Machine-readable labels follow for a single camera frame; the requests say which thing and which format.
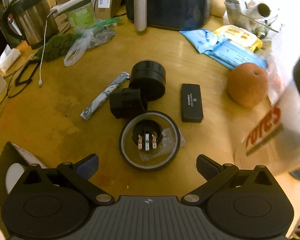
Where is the black tape roll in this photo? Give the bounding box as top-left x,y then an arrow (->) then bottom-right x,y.
119,111 -> 182,171

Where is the clear plastic case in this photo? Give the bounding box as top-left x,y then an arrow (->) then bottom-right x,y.
139,128 -> 176,163

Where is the white lidded jar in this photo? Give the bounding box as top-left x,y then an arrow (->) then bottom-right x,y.
5,163 -> 25,194

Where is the black rectangular case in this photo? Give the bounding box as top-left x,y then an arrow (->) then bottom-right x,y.
181,83 -> 204,123

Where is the black round plug adapter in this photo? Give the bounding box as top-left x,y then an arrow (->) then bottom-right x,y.
132,119 -> 163,151

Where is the black cube adapter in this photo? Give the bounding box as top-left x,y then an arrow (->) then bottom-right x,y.
109,88 -> 148,119

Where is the patterned grey pen stick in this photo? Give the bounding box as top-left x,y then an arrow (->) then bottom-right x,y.
80,72 -> 130,121

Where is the black cylinder case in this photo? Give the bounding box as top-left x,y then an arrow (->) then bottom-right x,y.
129,60 -> 166,101

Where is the shaker bottle grey lid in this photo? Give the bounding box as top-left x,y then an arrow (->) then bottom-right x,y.
234,57 -> 300,180

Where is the brown cardboard box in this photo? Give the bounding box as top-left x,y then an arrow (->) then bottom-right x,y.
0,141 -> 46,206

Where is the orange-brown apple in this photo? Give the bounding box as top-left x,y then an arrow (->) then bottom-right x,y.
226,63 -> 269,108

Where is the blue wipes pack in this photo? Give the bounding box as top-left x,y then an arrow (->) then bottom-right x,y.
179,29 -> 227,55
204,40 -> 267,70

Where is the green mesh produce bag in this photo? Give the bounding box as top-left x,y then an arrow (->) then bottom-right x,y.
43,34 -> 82,62

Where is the white tissue box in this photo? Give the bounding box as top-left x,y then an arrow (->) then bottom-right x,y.
0,45 -> 21,72

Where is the clear plastic bag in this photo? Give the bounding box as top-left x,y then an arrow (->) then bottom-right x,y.
64,26 -> 116,66

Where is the yellow wipes pack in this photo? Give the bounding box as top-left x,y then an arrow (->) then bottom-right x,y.
213,25 -> 263,52

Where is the green label can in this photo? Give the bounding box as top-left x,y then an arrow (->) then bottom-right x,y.
65,1 -> 96,31

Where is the glass bowl with clutter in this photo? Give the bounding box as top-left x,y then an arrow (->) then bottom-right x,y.
224,0 -> 285,39

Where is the steel electric kettle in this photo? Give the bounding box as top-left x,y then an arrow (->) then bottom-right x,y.
2,0 -> 59,49

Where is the black air fryer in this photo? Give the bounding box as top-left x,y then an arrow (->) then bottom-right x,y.
126,0 -> 211,32

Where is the white power strip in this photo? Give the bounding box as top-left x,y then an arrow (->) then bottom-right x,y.
50,0 -> 91,15

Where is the white usb cable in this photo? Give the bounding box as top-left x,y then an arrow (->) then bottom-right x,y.
38,8 -> 57,87

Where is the black cable loop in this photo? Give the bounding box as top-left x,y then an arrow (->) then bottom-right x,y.
0,55 -> 43,136

